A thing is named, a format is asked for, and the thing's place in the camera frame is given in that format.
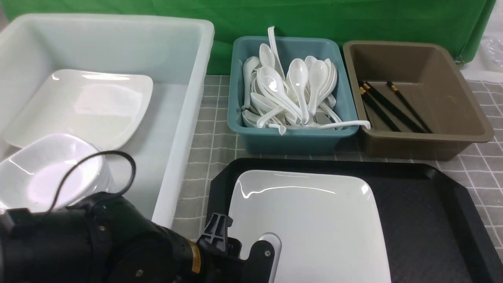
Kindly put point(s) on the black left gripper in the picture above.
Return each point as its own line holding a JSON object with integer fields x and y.
{"x": 220, "y": 255}

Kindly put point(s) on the large white square plate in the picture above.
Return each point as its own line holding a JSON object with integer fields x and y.
{"x": 328, "y": 225}

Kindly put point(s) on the black chopsticks gold band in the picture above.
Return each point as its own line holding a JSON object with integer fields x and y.
{"x": 391, "y": 107}

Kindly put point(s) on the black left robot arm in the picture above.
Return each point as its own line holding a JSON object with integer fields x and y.
{"x": 105, "y": 239}

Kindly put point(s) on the white square plate in bin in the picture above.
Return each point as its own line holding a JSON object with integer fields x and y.
{"x": 101, "y": 108}

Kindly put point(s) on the teal plastic bin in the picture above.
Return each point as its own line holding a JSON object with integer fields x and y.
{"x": 294, "y": 141}

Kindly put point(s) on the long white spoon on rim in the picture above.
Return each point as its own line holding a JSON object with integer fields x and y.
{"x": 283, "y": 128}

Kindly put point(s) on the stack of white bowls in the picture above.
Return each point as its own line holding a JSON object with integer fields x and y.
{"x": 30, "y": 177}

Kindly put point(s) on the large translucent white bin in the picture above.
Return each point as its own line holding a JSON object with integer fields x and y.
{"x": 174, "y": 52}

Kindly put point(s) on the black serving tray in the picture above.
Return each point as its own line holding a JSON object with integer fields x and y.
{"x": 432, "y": 229}

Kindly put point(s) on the black chopstick gold tip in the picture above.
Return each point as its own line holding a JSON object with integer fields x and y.
{"x": 401, "y": 97}

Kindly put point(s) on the brown plastic bin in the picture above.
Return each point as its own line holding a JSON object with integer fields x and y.
{"x": 429, "y": 79}

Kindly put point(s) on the grey checked tablecloth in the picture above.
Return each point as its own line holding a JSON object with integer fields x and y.
{"x": 478, "y": 168}

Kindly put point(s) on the green backdrop cloth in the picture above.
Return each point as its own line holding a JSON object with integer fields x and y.
{"x": 456, "y": 25}

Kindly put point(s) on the clear plastic bag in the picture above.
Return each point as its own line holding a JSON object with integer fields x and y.
{"x": 491, "y": 49}

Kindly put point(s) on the upright white spoon handle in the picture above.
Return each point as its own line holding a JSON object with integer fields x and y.
{"x": 273, "y": 47}

